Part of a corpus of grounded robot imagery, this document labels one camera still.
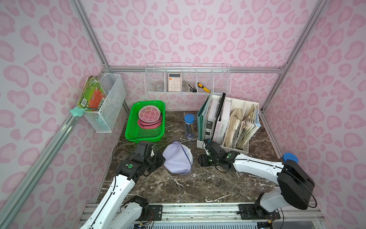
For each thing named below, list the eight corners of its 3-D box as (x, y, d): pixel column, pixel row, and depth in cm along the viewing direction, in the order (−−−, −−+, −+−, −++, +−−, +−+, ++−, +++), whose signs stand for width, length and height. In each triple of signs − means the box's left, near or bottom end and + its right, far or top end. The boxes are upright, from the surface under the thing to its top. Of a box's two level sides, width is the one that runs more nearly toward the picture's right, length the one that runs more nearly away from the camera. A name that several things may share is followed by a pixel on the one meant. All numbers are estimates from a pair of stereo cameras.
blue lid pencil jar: (184, 139, 105) (184, 121, 89) (185, 132, 109) (184, 113, 93) (194, 139, 104) (195, 121, 89) (194, 132, 109) (195, 113, 93)
